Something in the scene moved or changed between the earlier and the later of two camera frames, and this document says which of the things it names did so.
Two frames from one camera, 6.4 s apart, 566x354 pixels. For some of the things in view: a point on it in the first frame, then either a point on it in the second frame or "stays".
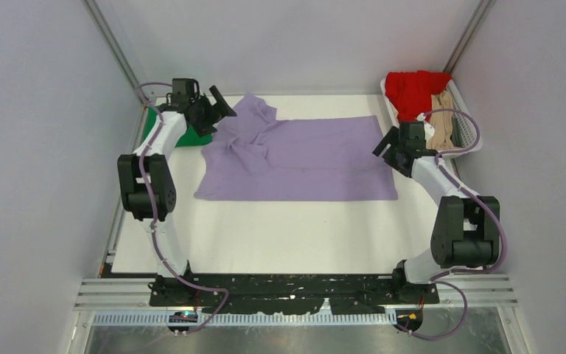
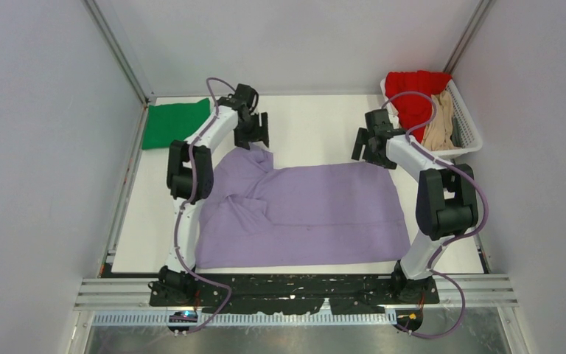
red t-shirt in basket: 410,91 stays
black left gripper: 214,118 to 261,133
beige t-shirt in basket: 443,122 stays
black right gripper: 390,137 to 362,138
